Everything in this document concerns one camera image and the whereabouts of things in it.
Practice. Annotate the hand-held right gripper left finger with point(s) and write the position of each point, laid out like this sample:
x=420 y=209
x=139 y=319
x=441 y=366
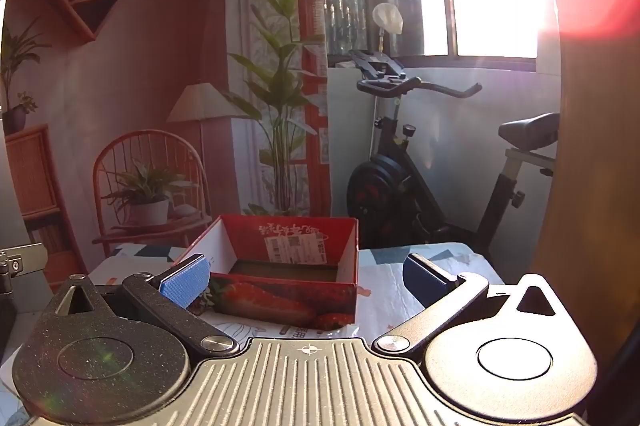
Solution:
x=185 y=281

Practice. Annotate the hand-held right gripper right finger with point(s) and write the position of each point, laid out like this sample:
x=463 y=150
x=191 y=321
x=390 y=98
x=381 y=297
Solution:
x=425 y=276

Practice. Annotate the red strawberry print cardboard box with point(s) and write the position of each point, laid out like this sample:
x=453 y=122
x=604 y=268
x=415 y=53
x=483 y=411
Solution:
x=280 y=301

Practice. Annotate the white printed tablecloth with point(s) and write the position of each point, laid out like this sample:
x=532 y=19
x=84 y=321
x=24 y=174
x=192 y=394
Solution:
x=390 y=286

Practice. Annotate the black exercise bike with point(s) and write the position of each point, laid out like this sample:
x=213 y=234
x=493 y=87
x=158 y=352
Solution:
x=400 y=176

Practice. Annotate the brown wooden board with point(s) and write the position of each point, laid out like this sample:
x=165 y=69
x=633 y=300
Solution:
x=595 y=206

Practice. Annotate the white fabric cover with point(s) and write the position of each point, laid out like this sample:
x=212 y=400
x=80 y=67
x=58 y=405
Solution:
x=387 y=17

